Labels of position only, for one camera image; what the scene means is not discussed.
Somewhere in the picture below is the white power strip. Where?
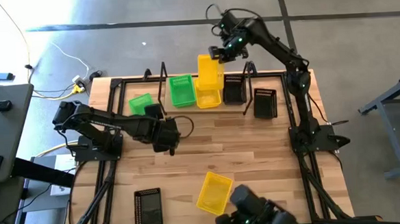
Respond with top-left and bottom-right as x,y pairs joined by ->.
71,74 -> 87,86

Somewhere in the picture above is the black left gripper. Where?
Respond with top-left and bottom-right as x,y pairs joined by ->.
143,102 -> 182,158

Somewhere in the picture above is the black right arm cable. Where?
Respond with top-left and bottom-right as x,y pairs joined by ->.
203,0 -> 265,38

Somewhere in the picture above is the black slotted plastic basket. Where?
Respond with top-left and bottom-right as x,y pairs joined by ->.
133,187 -> 164,224
251,86 -> 279,120
221,73 -> 248,107

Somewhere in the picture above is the black aluminium table frame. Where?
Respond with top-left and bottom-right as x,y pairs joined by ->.
60,65 -> 353,224

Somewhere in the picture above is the black computer mouse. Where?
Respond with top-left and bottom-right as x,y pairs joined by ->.
0,99 -> 13,113

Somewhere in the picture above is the white box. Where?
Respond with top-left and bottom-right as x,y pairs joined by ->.
47,153 -> 80,197

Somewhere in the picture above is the thick yellow cable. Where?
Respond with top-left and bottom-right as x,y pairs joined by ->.
33,140 -> 82,158

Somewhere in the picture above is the thin white cable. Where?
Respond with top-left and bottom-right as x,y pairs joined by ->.
50,40 -> 91,80

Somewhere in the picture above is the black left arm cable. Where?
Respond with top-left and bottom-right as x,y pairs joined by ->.
171,114 -> 196,140

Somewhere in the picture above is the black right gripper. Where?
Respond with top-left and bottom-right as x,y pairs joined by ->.
208,30 -> 249,65

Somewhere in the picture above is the black desk leg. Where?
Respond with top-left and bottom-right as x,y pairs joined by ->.
10,154 -> 75,192

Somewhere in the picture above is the thin black cable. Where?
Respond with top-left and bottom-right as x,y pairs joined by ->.
0,182 -> 71,223

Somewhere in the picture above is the grey desk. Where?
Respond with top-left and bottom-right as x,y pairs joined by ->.
0,82 -> 40,187

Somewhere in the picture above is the blue-grey table frame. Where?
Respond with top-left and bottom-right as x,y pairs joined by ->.
355,72 -> 400,182

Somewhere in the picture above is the yellow slotted plastic basket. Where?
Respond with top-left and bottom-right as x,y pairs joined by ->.
194,169 -> 236,219
196,53 -> 226,92
193,77 -> 223,110

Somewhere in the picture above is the green slotted plastic basket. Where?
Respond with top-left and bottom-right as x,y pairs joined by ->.
168,73 -> 198,110
127,92 -> 155,117

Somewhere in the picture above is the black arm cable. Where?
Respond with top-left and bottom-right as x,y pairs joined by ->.
171,114 -> 196,140
203,0 -> 265,38

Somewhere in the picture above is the thin yellow cable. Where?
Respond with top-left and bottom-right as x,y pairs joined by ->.
0,0 -> 32,69

